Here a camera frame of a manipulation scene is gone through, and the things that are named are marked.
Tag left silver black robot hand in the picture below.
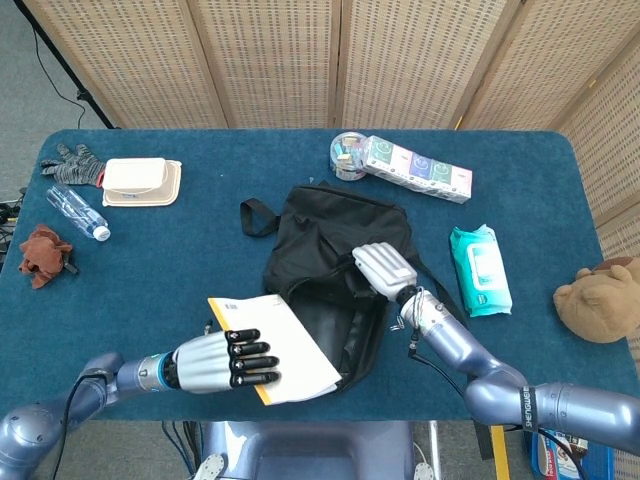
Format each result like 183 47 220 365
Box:
169 327 282 396

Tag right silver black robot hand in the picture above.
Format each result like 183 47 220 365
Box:
352 241 419 304

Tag black backpack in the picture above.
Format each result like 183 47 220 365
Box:
239 180 494 460

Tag white and yellow booklet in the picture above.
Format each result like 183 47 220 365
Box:
207 293 344 407

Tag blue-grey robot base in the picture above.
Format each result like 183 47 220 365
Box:
199 419 416 480

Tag teal wet wipes pack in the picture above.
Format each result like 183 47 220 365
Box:
449 223 514 319

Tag blue carpet table cover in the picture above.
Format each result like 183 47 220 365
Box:
0 128 606 424

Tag colourful tissue multipack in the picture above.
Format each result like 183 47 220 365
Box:
360 134 474 205

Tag clear round jar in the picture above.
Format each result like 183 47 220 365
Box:
329 130 374 181

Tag small brown cloth toy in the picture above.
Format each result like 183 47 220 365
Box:
18 223 75 290

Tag clear plastic water bottle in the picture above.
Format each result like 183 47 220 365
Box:
45 184 110 243

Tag cream plastic food container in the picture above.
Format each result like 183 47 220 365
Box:
101 157 183 208

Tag brown plush bear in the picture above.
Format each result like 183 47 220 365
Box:
552 256 640 345

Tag yellow floor tape strip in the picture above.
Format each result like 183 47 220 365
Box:
489 424 511 480

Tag grey knit work glove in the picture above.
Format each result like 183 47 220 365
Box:
39 143 107 187

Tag wooden woven folding screen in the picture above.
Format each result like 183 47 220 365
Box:
22 0 640 480

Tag black tripod leg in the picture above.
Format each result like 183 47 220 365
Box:
12 0 122 131

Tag black cables under table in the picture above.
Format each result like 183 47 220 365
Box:
160 420 201 476

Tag black floor cables bundle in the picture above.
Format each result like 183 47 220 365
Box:
0 187 26 251

